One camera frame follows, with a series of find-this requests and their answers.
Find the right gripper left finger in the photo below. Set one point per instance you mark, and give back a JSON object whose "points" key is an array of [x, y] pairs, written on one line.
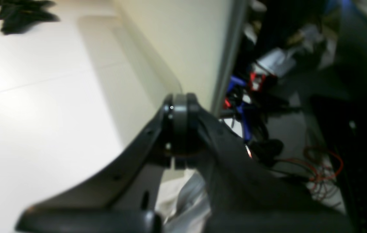
{"points": [[122, 196]]}

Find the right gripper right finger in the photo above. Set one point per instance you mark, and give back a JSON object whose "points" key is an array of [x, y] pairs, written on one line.
{"points": [[244, 197]]}

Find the white t-shirt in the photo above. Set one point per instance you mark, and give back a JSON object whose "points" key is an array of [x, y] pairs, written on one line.
{"points": [[183, 203]]}

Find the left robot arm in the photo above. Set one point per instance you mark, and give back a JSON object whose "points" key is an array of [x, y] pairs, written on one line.
{"points": [[19, 16]]}

